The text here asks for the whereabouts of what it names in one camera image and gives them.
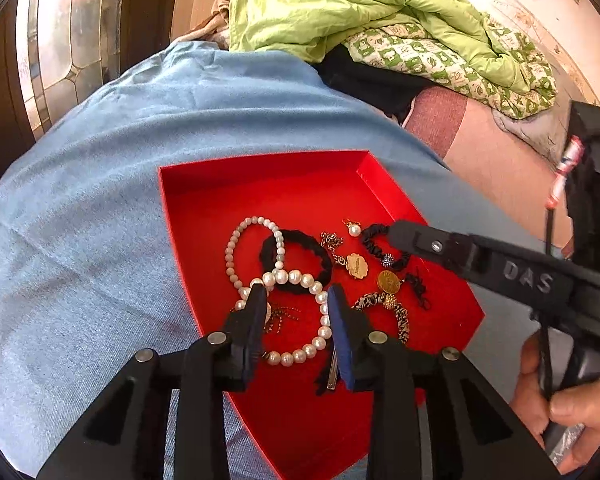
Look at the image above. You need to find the beige cloth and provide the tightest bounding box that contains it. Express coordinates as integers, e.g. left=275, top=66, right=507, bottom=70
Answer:
left=172, top=0, right=233, bottom=53

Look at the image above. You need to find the taped black cable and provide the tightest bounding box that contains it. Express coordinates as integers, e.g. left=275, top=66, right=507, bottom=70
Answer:
left=537, top=136, right=585, bottom=411

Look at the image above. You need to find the black scrunchie with beaded ball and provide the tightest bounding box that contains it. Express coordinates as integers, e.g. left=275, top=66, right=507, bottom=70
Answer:
left=361, top=224, right=411, bottom=272

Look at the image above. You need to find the metal hair clip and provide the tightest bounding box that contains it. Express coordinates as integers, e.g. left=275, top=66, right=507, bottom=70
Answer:
left=314, top=345, right=342, bottom=396

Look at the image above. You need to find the red box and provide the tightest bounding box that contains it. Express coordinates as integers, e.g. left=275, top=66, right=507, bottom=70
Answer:
left=158, top=149, right=486, bottom=480

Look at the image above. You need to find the large pearl necklace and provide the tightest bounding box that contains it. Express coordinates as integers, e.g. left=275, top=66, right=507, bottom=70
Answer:
left=235, top=269, right=333, bottom=367

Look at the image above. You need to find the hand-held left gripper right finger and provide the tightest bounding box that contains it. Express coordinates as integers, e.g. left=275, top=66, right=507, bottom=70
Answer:
left=327, top=282, right=561, bottom=480

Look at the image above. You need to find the gold round pendant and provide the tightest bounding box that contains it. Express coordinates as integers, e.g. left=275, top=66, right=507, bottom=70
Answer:
left=377, top=270, right=402, bottom=294

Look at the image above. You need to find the dark wooden window frame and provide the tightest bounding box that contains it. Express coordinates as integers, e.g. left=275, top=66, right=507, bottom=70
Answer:
left=115, top=0, right=186, bottom=81

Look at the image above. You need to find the stained glass window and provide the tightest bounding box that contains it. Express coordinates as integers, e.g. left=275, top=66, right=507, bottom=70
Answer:
left=15, top=0, right=126, bottom=143

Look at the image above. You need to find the person's right hand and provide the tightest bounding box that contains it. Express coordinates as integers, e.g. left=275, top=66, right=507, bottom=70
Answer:
left=510, top=334, right=600, bottom=476

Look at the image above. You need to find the leopard print coin bracelet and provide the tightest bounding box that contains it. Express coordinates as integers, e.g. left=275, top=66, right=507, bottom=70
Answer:
left=352, top=290, right=411, bottom=346

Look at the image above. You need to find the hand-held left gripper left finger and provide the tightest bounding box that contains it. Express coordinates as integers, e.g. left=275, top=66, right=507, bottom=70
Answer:
left=35, top=282, right=270, bottom=480

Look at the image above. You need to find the plain black scrunchie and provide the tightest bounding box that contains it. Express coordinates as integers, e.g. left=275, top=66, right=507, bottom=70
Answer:
left=259, top=229, right=333, bottom=296

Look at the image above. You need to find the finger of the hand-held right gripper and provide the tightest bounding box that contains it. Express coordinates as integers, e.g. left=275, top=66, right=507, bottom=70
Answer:
left=390, top=219, right=577, bottom=307

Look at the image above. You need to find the black cloth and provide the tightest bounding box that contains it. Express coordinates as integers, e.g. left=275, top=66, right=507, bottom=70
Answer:
left=312, top=45, right=433, bottom=128

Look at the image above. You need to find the thin black hair tie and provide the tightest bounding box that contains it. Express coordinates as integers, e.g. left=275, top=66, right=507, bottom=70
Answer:
left=402, top=269, right=432, bottom=311

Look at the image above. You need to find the small pearl bracelet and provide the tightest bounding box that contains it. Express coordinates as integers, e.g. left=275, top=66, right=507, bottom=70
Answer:
left=224, top=216, right=287, bottom=311

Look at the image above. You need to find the spider brooch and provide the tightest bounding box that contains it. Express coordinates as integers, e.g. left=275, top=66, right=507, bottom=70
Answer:
left=262, top=302, right=303, bottom=335

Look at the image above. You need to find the green quilt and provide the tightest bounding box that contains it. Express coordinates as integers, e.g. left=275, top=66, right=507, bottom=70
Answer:
left=227, top=0, right=558, bottom=121

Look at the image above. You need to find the gold scalloped pendant necklace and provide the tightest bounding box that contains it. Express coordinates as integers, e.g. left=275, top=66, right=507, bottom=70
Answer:
left=320, top=231, right=372, bottom=280

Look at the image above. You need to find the blue blanket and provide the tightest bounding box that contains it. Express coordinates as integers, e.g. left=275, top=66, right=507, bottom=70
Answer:
left=0, top=41, right=556, bottom=480

